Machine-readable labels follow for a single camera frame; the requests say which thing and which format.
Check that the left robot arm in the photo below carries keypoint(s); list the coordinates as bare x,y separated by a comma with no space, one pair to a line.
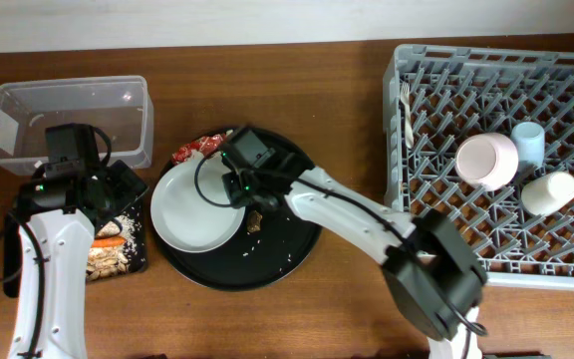
58,213

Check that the round black serving tray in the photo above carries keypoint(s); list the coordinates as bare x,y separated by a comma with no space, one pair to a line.
247,261

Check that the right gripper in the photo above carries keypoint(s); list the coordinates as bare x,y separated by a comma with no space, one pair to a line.
237,195

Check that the white cup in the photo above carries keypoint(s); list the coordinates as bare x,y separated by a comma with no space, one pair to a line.
548,194

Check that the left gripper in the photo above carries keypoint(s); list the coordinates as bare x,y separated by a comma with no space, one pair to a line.
124,181

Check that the red snack wrapper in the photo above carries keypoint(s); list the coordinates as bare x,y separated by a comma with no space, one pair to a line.
204,146

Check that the pink bowl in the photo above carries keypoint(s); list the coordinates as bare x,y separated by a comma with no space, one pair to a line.
488,160

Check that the white plastic fork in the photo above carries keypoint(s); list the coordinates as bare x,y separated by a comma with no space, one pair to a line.
405,92

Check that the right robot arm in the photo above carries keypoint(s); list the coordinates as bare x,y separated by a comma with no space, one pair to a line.
431,272

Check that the rice and peanut leftovers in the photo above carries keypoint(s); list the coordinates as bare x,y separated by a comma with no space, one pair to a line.
110,262

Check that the grey dishwasher rack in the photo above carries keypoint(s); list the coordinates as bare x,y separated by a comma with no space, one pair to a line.
435,98

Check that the brown food scrap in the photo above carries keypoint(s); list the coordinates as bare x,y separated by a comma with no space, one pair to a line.
253,221

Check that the grey dinner plate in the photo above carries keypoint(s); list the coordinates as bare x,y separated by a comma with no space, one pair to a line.
187,207

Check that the clear plastic bin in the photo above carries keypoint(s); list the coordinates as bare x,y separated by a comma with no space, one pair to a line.
118,105

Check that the light blue cup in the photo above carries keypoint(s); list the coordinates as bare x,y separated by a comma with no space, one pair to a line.
529,139

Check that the black rectangular tray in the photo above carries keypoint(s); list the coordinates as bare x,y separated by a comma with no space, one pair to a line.
12,244

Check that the orange carrot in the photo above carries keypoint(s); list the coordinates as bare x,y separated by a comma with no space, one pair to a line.
110,242

